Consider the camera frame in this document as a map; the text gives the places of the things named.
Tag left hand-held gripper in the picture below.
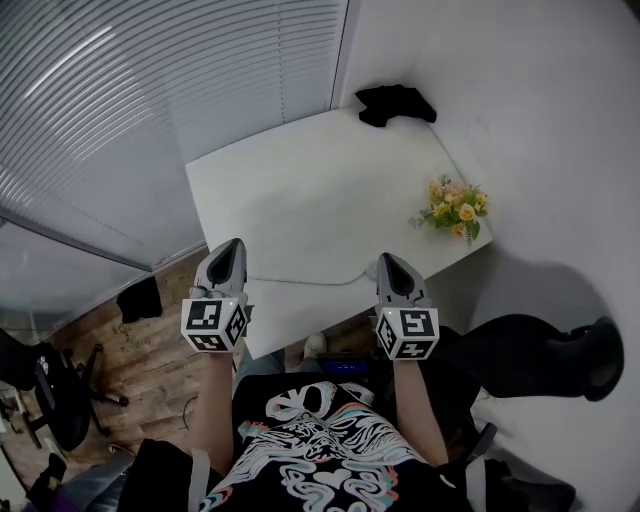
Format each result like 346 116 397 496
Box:
180 238 251 354

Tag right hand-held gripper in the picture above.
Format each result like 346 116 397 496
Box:
374 252 440 361

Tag person's right forearm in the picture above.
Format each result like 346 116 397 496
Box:
392 357 449 469

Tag person's left forearm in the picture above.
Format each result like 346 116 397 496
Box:
192 349 237 476

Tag small black floor cloth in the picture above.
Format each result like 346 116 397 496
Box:
116 276 164 325

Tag yellow flower bouquet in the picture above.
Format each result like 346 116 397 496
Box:
407 173 490 249

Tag black device with blue screen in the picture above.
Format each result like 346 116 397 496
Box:
319 352 374 376

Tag person's grey jeans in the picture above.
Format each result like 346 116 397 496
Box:
237 344 322 377

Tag person's white shoe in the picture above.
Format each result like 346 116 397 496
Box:
302 333 327 361

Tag black high-back office chair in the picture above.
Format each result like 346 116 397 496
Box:
429 314 625 451

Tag crumpled black cloth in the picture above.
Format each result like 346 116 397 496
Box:
354 84 438 128

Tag person's black printed shirt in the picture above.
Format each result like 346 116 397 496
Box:
117 372 481 512

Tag white window blinds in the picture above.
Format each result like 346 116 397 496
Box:
0 0 351 271

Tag black swivel office chair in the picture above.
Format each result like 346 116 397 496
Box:
0 327 129 451

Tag black mesh office chair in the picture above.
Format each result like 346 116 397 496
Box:
444 422 576 512

